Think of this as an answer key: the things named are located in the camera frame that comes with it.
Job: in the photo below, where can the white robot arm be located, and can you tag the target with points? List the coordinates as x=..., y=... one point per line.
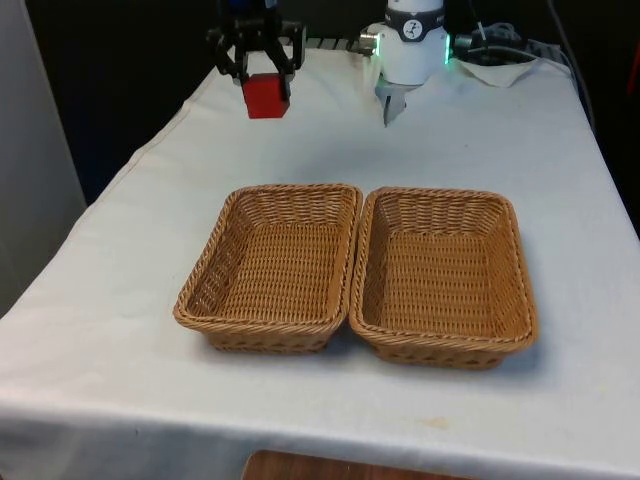
x=410, y=55

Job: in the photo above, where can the red cube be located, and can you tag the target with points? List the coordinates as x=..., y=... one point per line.
x=265, y=97

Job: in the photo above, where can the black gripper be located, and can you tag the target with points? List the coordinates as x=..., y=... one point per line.
x=251, y=15

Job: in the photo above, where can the brown wicker basket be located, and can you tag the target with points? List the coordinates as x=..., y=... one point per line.
x=280, y=270
x=440, y=280

